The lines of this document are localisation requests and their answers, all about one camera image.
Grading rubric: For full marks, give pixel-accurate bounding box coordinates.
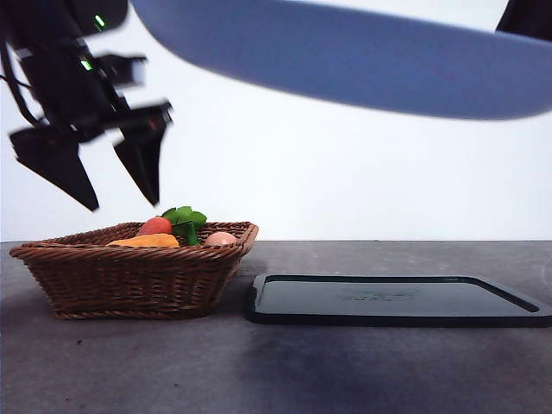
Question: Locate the yellow corn cob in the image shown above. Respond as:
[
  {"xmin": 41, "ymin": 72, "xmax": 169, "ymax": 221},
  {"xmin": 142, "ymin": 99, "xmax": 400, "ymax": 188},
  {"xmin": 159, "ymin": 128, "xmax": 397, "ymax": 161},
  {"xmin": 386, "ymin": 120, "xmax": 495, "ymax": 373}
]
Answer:
[{"xmin": 107, "ymin": 233, "xmax": 180, "ymax": 249}]

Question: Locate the blue round plate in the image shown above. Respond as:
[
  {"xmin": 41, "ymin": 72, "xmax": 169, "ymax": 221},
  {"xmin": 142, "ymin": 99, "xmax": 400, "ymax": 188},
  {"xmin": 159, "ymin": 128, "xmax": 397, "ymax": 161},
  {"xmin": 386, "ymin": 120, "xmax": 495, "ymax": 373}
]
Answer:
[{"xmin": 129, "ymin": 0, "xmax": 552, "ymax": 122}]

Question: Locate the brown wicker basket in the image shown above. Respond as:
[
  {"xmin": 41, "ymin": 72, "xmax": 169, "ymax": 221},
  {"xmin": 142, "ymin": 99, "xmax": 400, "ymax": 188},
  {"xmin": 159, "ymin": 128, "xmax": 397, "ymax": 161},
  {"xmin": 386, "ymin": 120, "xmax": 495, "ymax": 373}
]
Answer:
[{"xmin": 9, "ymin": 222, "xmax": 260, "ymax": 321}]

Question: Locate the orange carrot with green leaves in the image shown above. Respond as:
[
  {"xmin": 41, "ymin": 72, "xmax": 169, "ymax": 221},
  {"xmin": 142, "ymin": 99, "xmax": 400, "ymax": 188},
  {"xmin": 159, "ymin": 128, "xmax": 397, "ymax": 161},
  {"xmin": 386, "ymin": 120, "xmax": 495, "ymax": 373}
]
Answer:
[{"xmin": 136, "ymin": 206, "xmax": 208, "ymax": 237}]

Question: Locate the brown egg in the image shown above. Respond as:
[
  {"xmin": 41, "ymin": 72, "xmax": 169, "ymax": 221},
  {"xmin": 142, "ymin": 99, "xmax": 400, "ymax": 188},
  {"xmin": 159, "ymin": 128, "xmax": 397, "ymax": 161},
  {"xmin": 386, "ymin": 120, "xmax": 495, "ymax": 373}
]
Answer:
[{"xmin": 204, "ymin": 231, "xmax": 239, "ymax": 248}]

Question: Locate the black flat tray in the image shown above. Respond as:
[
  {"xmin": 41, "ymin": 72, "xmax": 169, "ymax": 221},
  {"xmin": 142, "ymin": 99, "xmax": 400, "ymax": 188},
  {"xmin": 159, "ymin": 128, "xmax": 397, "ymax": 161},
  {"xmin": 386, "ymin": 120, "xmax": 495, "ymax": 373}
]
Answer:
[{"xmin": 246, "ymin": 273, "xmax": 552, "ymax": 327}]

